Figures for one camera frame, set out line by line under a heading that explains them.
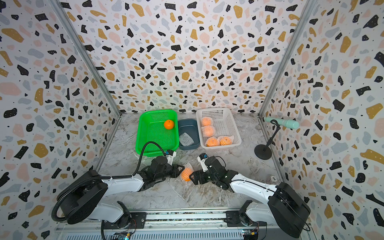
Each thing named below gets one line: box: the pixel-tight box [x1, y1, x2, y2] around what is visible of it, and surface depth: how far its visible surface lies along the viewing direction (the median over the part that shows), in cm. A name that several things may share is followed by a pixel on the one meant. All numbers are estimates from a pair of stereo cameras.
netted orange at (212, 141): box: [205, 136, 220, 147], surface depth 99 cm
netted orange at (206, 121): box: [200, 117, 213, 127], surface depth 112 cm
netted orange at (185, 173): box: [180, 163, 194, 182], surface depth 85 cm
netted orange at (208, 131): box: [201, 125, 216, 138], surface depth 105 cm
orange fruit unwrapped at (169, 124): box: [164, 119, 175, 130], surface depth 112 cm
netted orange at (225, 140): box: [217, 135, 234, 146], surface depth 100 cm
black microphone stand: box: [254, 119, 281, 160], surface depth 101 cm
